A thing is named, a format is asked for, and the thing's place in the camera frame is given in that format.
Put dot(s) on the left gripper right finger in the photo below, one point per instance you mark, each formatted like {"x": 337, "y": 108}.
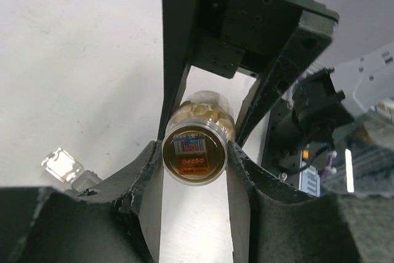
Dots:
{"x": 272, "y": 221}

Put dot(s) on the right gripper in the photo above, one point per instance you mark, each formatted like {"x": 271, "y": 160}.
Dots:
{"x": 240, "y": 35}

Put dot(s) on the grey pill box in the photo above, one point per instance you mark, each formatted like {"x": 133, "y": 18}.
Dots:
{"x": 69, "y": 172}

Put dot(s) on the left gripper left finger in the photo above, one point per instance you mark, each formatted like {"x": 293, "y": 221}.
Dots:
{"x": 117, "y": 220}

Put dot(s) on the clear bottle with orange pills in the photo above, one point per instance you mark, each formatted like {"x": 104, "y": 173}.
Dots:
{"x": 194, "y": 148}

